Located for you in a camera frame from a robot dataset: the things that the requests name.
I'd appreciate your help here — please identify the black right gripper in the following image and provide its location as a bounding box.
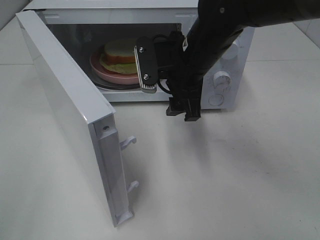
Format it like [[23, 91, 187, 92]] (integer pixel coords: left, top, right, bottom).
[[156, 31, 202, 122]]

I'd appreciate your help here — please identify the round door release button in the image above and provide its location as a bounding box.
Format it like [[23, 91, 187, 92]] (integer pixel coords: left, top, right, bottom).
[[208, 94, 224, 106]]

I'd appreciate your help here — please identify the sandwich with lettuce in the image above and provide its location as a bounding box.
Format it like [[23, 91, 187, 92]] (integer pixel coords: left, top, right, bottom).
[[99, 38, 137, 75]]

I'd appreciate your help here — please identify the white microwave door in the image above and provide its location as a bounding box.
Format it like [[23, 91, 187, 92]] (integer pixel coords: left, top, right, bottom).
[[16, 10, 139, 227]]

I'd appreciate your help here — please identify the pink round plate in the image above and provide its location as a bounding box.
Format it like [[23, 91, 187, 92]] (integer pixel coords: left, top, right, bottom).
[[89, 48, 139, 86]]

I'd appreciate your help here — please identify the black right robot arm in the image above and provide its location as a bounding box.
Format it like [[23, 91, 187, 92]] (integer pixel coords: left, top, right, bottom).
[[154, 0, 320, 122]]

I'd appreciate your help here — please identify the lower white timer knob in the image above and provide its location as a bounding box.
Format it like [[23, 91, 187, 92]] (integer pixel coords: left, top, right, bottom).
[[213, 71, 232, 92]]

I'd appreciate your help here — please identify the upper white power knob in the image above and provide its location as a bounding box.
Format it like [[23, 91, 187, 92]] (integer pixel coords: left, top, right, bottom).
[[221, 39, 240, 60]]

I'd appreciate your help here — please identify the glass microwave turntable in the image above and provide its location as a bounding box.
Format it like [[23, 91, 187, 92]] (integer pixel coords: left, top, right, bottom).
[[91, 76, 140, 91]]

